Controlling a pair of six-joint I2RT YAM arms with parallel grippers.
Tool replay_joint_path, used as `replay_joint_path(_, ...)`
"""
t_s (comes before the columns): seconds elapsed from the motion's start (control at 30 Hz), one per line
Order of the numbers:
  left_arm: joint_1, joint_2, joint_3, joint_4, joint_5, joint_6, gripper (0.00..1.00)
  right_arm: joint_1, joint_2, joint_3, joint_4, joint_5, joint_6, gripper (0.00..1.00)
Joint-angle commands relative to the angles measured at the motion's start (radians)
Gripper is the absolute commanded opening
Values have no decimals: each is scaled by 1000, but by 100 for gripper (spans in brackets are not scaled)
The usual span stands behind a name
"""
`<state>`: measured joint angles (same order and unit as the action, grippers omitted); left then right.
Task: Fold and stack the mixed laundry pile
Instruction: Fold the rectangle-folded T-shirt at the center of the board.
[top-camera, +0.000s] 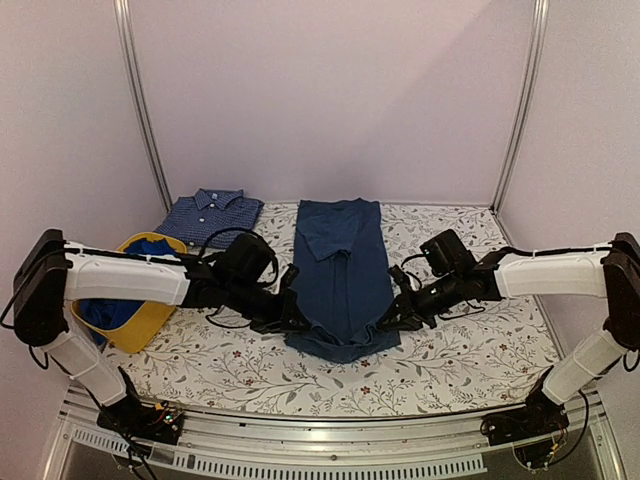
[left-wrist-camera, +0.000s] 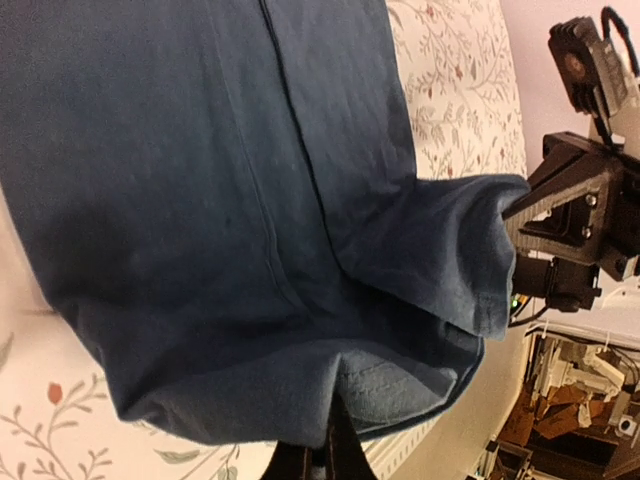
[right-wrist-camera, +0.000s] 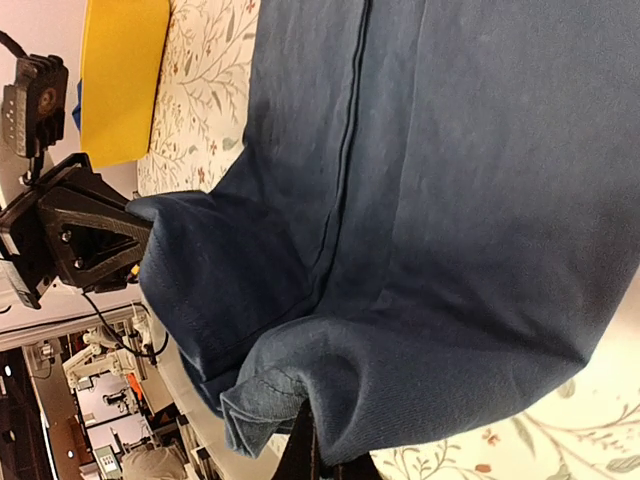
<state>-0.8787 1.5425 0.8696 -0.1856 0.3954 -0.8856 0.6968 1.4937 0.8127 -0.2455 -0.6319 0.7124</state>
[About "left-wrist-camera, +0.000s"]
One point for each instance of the front aluminium rail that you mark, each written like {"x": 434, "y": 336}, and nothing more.
{"x": 451, "y": 445}

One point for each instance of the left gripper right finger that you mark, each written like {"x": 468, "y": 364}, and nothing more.
{"x": 346, "y": 459}

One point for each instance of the floral tablecloth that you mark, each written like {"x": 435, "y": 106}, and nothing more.
{"x": 57, "y": 421}

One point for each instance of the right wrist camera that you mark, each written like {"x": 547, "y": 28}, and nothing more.
{"x": 599, "y": 69}

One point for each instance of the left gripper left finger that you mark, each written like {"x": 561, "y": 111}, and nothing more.
{"x": 291, "y": 462}

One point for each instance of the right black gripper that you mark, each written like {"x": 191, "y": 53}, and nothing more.
{"x": 580, "y": 219}

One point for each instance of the teal blue t-shirt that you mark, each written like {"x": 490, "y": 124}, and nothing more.
{"x": 221, "y": 200}

